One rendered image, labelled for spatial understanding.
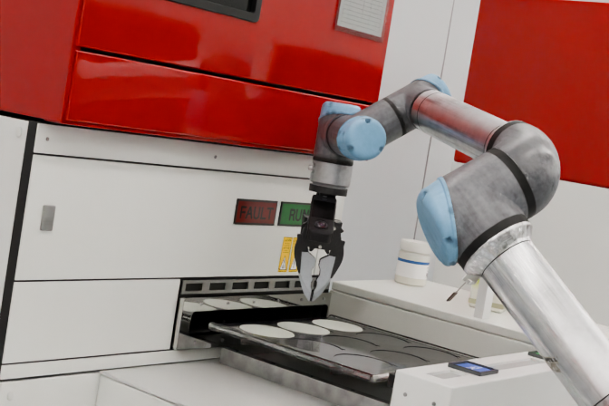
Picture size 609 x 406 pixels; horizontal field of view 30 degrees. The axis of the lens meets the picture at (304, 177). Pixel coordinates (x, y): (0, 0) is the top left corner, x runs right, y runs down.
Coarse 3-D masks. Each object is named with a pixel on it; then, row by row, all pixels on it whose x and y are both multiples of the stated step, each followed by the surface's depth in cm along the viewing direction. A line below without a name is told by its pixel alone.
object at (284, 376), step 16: (224, 352) 208; (240, 352) 207; (240, 368) 206; (256, 368) 204; (272, 368) 201; (288, 368) 200; (288, 384) 199; (304, 384) 197; (320, 384) 195; (336, 384) 194; (336, 400) 192; (352, 400) 191; (368, 400) 189; (384, 400) 188
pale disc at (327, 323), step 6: (318, 324) 220; (324, 324) 221; (330, 324) 222; (336, 324) 223; (342, 324) 224; (348, 324) 225; (342, 330) 218; (348, 330) 219; (354, 330) 220; (360, 330) 221
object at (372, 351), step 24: (264, 336) 200; (312, 336) 207; (336, 336) 211; (360, 336) 215; (384, 336) 219; (336, 360) 190; (360, 360) 193; (384, 360) 196; (408, 360) 200; (432, 360) 203; (456, 360) 207
